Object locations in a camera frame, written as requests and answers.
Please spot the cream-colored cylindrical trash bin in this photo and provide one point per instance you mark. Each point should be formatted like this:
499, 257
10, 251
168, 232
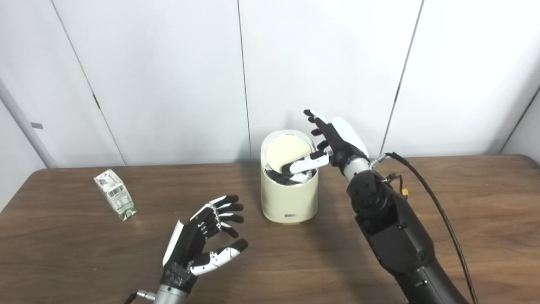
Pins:
289, 198

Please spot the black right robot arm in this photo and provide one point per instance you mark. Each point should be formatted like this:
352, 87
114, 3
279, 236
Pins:
396, 236

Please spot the white green milk carton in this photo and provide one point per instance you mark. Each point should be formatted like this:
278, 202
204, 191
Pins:
116, 194

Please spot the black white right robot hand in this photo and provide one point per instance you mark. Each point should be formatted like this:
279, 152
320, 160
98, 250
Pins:
341, 141

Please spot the round cream bin lid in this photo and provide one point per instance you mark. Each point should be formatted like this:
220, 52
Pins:
284, 150

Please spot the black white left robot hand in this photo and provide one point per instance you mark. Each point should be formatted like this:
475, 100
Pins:
185, 249

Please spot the small grey wall label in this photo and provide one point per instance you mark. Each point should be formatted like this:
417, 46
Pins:
37, 125

